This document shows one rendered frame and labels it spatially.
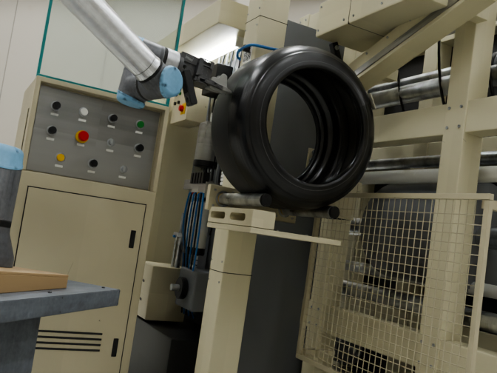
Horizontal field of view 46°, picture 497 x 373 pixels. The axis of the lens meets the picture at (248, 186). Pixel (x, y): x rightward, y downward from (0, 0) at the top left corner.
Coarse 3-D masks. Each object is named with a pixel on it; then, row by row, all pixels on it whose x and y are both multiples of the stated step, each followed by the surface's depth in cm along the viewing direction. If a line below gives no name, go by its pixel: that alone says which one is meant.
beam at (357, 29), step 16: (336, 0) 237; (352, 0) 227; (368, 0) 217; (384, 0) 209; (400, 0) 201; (416, 0) 198; (432, 0) 197; (320, 16) 246; (336, 16) 235; (352, 16) 225; (368, 16) 217; (384, 16) 215; (400, 16) 213; (416, 16) 211; (320, 32) 244; (336, 32) 238; (352, 32) 235; (368, 32) 233; (384, 32) 230; (352, 48) 254; (368, 48) 251
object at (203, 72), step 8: (184, 56) 191; (192, 56) 192; (184, 64) 191; (192, 64) 192; (200, 64) 191; (208, 64) 194; (192, 72) 192; (200, 72) 191; (208, 72) 194; (192, 80) 192
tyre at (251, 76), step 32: (256, 64) 198; (288, 64) 197; (320, 64) 202; (224, 96) 205; (256, 96) 192; (320, 96) 234; (352, 96) 211; (224, 128) 200; (256, 128) 191; (320, 128) 236; (352, 128) 228; (224, 160) 205; (256, 160) 193; (320, 160) 235; (352, 160) 211; (256, 192) 203; (288, 192) 197; (320, 192) 202
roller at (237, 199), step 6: (222, 198) 221; (228, 198) 217; (234, 198) 212; (240, 198) 208; (246, 198) 203; (252, 198) 200; (258, 198) 196; (264, 198) 195; (270, 198) 196; (222, 204) 225; (228, 204) 220; (234, 204) 214; (240, 204) 209; (246, 204) 205; (252, 204) 201; (258, 204) 197; (264, 204) 195; (270, 204) 196
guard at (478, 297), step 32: (352, 224) 229; (416, 224) 198; (352, 256) 226; (480, 256) 172; (320, 288) 241; (352, 288) 223; (384, 288) 207; (480, 288) 170; (352, 320) 219; (448, 352) 177
